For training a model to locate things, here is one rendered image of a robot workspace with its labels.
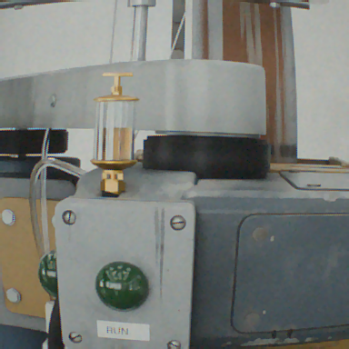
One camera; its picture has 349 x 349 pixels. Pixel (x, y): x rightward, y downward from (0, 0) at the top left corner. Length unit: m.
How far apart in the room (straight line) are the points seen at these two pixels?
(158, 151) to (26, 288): 0.33
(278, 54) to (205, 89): 0.39
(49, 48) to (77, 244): 5.31
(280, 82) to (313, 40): 4.73
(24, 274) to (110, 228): 0.46
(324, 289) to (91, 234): 0.15
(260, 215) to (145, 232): 0.08
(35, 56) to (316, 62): 1.64
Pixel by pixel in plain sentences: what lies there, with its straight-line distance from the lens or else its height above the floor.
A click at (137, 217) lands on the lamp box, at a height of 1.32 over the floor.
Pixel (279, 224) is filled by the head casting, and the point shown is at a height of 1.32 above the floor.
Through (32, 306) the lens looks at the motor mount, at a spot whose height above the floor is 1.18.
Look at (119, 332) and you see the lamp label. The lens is 0.58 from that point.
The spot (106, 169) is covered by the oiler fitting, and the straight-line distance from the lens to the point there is 0.65.
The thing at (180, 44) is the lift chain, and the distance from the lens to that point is 1.17.
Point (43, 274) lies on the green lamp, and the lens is 0.59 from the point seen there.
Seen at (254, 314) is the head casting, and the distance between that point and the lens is 0.62.
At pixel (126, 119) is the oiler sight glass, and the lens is 0.64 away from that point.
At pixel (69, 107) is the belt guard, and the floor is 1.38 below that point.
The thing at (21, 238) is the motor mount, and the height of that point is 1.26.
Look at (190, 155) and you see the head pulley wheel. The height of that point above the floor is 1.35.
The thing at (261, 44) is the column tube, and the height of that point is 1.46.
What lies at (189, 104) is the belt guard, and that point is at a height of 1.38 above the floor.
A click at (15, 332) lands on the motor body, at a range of 1.07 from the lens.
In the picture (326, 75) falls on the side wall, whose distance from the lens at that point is 5.83.
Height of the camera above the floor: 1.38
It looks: 3 degrees down
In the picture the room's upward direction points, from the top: 2 degrees clockwise
